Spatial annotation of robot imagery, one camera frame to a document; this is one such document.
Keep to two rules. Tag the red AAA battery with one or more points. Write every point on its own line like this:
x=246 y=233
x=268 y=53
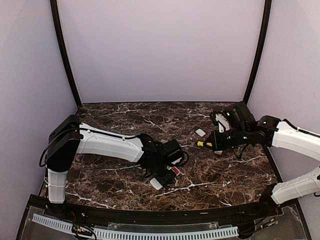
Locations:
x=176 y=171

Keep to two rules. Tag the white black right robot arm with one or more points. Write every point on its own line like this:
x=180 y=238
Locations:
x=237 y=126

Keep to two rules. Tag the white air conditioner remote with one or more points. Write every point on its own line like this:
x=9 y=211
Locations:
x=218 y=152

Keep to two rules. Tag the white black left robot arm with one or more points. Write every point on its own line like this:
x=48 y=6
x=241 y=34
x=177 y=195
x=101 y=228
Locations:
x=72 y=137

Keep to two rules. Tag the black frame post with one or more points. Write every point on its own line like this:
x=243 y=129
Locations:
x=63 y=52
x=259 y=50

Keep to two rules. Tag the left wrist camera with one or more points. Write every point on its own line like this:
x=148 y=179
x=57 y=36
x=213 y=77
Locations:
x=180 y=161

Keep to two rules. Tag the white slotted cable duct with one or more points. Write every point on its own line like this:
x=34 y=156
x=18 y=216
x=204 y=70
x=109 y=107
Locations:
x=119 y=231

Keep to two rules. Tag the black front rail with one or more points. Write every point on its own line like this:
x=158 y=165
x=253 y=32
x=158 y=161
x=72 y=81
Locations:
x=241 y=214

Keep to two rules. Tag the yellow handled screwdriver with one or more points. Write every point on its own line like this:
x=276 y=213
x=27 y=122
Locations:
x=203 y=143

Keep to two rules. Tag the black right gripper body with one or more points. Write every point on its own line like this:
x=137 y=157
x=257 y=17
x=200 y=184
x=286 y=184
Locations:
x=226 y=143

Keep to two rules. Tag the white battery cover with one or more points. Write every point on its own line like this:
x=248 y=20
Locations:
x=200 y=132

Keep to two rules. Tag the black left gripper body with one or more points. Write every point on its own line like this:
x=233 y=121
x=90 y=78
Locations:
x=157 y=172

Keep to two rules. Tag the black left frame post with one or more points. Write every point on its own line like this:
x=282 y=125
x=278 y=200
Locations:
x=63 y=52

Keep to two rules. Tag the white remote control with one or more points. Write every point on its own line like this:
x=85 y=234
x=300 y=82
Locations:
x=158 y=188

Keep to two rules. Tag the black right frame post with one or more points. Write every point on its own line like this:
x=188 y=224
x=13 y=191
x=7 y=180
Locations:
x=259 y=50

